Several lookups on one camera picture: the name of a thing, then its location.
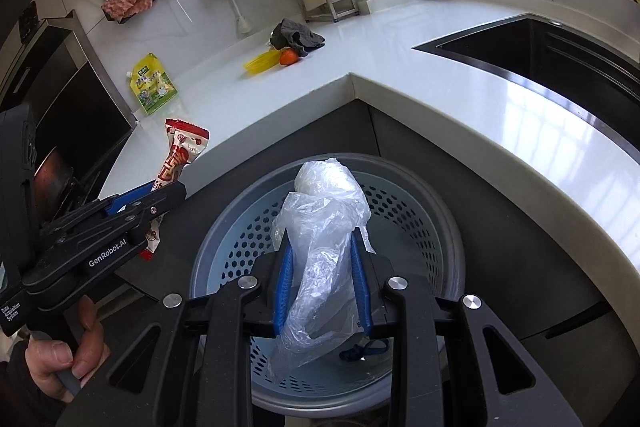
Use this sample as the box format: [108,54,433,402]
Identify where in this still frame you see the blue strap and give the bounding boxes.
[340,338,390,363]

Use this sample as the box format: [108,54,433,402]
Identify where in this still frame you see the red and white snack wrapper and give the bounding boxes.
[140,118,211,260]

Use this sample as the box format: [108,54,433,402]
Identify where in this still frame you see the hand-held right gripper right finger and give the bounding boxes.
[350,229,583,427]

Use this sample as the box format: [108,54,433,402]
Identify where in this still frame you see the white translucent plastic bag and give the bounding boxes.
[270,156,377,380]

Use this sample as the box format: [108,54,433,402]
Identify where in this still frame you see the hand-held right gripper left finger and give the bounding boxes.
[55,241,296,427]

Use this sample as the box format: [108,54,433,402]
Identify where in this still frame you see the dark grey cloth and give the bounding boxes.
[270,18,326,58]

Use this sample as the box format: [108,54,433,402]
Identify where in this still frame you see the black kitchen sink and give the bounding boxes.
[412,13,640,128]

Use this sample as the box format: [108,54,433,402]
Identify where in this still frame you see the grey perforated waste bin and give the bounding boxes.
[190,153,463,418]

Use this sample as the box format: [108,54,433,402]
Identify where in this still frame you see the black steel-framed stove unit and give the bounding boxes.
[0,2,136,228]

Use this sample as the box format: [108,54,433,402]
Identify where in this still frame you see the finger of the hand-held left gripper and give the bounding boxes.
[42,182,187,244]
[47,181,157,228]

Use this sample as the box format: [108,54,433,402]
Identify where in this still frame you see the yellow green pouch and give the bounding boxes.
[132,53,178,115]

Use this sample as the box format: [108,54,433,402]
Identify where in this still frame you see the yellow plastic container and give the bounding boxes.
[243,48,283,75]

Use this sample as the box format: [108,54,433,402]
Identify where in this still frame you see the white bottle brush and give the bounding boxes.
[222,0,252,35]

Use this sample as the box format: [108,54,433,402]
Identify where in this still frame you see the person's left hand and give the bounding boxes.
[25,296,111,403]

